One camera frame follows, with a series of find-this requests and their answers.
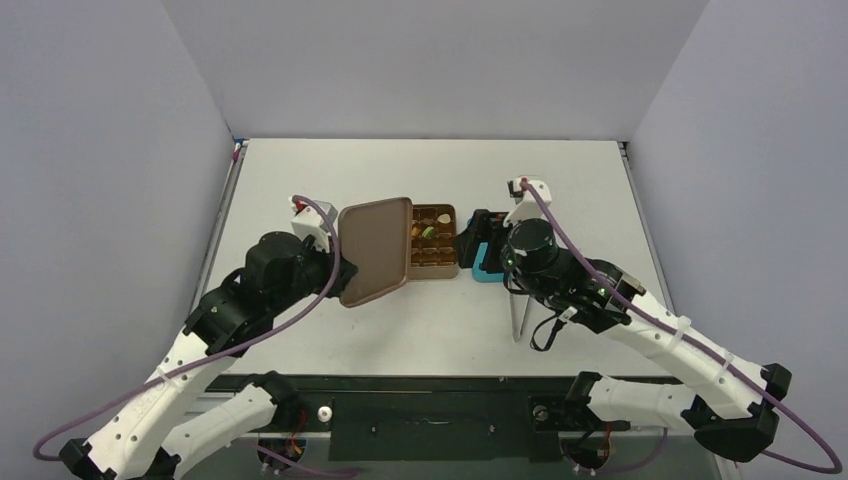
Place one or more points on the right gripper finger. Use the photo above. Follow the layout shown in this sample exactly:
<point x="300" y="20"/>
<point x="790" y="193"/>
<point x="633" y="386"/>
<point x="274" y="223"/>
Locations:
<point x="493" y="238"/>
<point x="478" y="230"/>

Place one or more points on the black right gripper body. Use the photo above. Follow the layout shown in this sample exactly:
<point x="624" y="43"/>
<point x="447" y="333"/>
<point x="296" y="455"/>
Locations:
<point x="490" y="244"/>

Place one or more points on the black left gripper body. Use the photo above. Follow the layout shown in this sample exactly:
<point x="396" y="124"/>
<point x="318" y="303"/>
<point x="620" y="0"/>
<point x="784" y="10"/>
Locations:
<point x="318" y="270"/>

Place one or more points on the metal tongs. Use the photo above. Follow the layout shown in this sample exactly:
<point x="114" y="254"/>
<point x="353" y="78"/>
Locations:
<point x="520" y="308"/>

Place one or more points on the gold tin lid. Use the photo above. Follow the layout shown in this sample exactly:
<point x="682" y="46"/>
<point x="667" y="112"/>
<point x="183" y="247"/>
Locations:
<point x="376" y="238"/>

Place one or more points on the gold cookie tin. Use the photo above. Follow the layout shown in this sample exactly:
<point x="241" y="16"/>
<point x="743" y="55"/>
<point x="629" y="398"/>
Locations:
<point x="436" y="258"/>

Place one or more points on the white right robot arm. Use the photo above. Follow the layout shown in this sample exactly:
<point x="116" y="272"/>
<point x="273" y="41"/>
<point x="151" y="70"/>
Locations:
<point x="727" y="403"/>

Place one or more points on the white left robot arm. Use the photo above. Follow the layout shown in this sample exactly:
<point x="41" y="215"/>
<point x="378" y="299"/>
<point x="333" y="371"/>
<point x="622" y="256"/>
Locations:
<point x="227" y="321"/>

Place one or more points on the teal plastic tray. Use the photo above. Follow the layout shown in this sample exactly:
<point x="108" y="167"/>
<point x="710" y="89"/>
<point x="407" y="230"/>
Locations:
<point x="477" y="271"/>

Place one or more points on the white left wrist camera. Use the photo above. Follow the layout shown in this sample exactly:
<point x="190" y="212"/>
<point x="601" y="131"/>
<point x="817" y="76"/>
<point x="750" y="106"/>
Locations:
<point x="314" y="222"/>

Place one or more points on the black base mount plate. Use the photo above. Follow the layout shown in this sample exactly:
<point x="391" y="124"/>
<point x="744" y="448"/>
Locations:
<point x="393" y="418"/>

